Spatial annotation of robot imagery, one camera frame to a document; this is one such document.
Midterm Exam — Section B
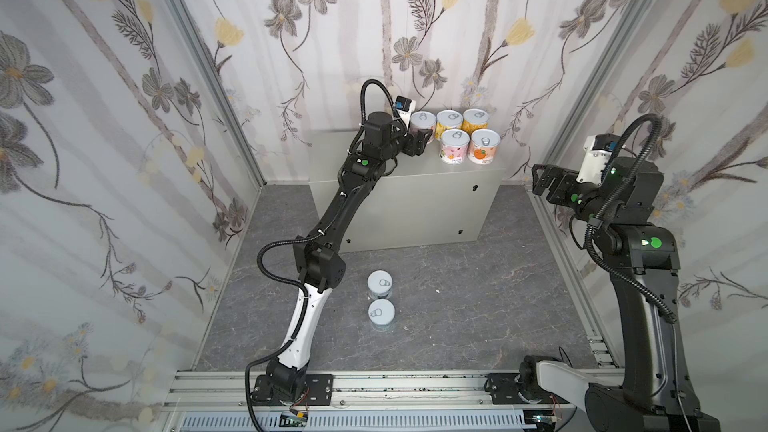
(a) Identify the purple label can front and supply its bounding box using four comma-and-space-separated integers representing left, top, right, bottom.
409, 111, 437, 143

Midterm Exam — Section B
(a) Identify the pink label can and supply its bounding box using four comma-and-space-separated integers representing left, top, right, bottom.
439, 129, 470, 165

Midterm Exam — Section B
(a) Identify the yellow white label can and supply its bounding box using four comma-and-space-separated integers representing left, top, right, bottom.
435, 110, 463, 139

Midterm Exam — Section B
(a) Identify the orange persimmon label can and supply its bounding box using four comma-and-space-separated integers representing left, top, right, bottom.
468, 128, 501, 165

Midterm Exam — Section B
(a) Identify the blue label can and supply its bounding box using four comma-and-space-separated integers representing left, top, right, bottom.
367, 270, 393, 300
368, 299, 396, 330

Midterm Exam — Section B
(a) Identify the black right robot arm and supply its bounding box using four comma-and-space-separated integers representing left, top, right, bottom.
517, 114, 721, 431

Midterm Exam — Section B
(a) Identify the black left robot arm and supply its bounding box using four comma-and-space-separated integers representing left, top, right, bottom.
245, 79, 432, 431

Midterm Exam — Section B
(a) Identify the grey metal cabinet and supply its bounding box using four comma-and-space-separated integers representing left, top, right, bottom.
340, 142, 505, 253

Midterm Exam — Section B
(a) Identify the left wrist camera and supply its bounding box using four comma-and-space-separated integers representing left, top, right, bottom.
394, 95, 416, 126

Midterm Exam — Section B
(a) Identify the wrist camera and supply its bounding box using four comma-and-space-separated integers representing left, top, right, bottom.
576, 134, 619, 186
394, 95, 416, 126

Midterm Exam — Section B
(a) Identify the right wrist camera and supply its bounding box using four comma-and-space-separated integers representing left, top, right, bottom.
576, 134, 619, 186

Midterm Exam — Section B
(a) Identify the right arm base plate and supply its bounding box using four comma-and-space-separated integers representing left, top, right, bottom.
483, 373, 541, 405

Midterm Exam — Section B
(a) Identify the white slotted cable duct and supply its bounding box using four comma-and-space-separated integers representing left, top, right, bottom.
177, 410, 536, 431

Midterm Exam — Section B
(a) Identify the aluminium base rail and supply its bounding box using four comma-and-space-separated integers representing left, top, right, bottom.
161, 370, 573, 412

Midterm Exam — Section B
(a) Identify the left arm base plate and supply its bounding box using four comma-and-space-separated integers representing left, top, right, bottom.
250, 374, 335, 407

